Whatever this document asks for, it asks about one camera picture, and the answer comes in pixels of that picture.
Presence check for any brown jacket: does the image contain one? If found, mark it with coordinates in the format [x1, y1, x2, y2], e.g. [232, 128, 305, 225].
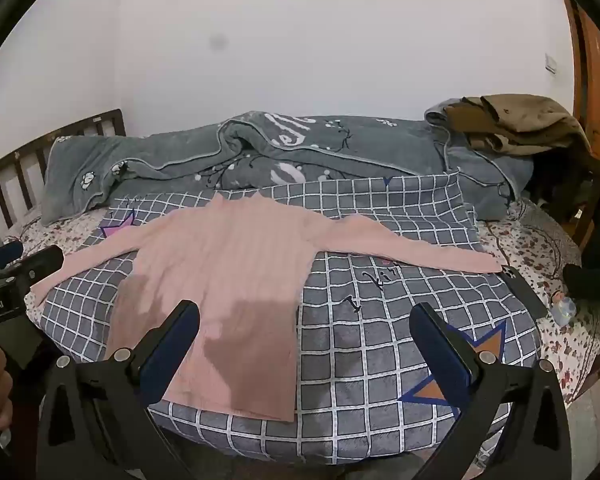
[445, 94, 592, 156]

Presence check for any dark wooden headboard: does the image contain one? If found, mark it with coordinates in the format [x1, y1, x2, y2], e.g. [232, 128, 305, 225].
[0, 109, 127, 253]

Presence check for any small clear bottle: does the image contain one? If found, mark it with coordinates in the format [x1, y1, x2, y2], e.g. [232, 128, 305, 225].
[550, 295, 578, 326]

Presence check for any grey printed fleece quilt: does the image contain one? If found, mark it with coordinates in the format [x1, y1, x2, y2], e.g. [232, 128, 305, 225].
[40, 110, 533, 226]

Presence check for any pink knit sweater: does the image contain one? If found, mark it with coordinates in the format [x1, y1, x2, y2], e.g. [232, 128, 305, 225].
[30, 195, 503, 423]

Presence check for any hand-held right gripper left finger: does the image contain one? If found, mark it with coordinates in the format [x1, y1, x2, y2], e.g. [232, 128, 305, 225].
[35, 300, 201, 480]

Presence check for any grey checked blanket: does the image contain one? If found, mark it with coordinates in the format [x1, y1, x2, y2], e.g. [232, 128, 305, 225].
[25, 172, 548, 466]

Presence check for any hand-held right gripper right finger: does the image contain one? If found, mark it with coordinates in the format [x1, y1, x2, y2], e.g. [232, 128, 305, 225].
[407, 302, 581, 480]

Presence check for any floral bed sheet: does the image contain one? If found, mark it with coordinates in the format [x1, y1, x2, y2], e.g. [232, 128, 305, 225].
[7, 200, 600, 411]

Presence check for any black cloth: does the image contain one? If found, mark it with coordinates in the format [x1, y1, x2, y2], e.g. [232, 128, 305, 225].
[562, 260, 600, 308]

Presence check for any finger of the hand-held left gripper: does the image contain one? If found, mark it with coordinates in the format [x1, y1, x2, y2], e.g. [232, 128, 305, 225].
[9, 244, 65, 287]
[0, 240, 25, 272]

